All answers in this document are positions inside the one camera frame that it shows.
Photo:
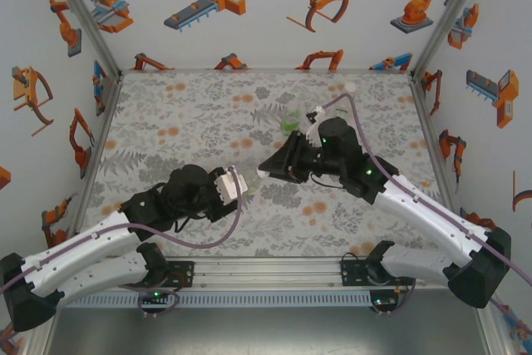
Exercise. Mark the clear bottle pale yellow label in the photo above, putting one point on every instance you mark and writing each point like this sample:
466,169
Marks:
251,182

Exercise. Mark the clear bottle dark green label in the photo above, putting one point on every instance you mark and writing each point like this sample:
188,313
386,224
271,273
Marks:
343,111

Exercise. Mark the clear bottle bright green label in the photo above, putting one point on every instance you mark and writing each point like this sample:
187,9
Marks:
289,122

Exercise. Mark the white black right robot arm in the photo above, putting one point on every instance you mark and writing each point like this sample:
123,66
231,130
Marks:
428,213

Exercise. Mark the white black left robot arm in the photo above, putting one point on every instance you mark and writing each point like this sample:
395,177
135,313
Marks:
83,243

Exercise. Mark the grey floral table mat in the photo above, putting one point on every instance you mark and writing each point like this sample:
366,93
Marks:
187,101

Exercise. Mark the small green-lit circuit board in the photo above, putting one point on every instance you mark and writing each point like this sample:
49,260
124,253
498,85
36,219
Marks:
382,301
156,294

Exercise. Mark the grey metal panel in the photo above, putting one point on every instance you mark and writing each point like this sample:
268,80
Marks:
270,332

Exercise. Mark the long aluminium base rail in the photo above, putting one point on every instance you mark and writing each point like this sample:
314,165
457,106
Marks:
270,274

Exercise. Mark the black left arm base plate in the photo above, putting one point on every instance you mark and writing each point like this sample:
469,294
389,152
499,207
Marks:
187,274

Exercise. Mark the thin aluminium table edge rail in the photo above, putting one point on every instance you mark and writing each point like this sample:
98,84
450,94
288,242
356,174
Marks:
266,70

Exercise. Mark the aluminium table side rail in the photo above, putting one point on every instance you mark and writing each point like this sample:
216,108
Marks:
95,164
434,143

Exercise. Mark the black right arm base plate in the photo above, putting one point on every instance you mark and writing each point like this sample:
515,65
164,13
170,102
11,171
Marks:
349,272

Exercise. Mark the slanted aluminium frame post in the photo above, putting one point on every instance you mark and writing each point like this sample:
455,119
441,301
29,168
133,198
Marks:
448,18
87,18

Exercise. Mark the short aluminium frame leg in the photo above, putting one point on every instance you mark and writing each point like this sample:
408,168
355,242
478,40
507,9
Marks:
488,330
39,348

